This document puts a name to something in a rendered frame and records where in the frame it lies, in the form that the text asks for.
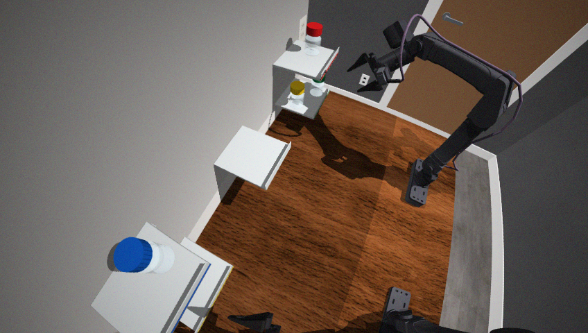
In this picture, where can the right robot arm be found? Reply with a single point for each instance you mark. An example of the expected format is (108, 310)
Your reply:
(488, 80)

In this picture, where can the clear bottle with green cap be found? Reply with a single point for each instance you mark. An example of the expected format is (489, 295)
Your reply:
(317, 87)

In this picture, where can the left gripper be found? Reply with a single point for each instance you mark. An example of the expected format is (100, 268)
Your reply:
(257, 322)

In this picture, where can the white bottle with blue cap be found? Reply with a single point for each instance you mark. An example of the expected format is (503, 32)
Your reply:
(133, 255)

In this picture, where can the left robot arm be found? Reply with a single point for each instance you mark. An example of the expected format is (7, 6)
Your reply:
(398, 319)

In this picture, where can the translucent bottle with red cap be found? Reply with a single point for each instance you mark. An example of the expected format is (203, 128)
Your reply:
(313, 39)

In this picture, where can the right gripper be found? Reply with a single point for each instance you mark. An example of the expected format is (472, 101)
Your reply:
(387, 61)

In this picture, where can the white bottle with yellow cap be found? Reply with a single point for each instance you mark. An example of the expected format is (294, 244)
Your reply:
(297, 94)

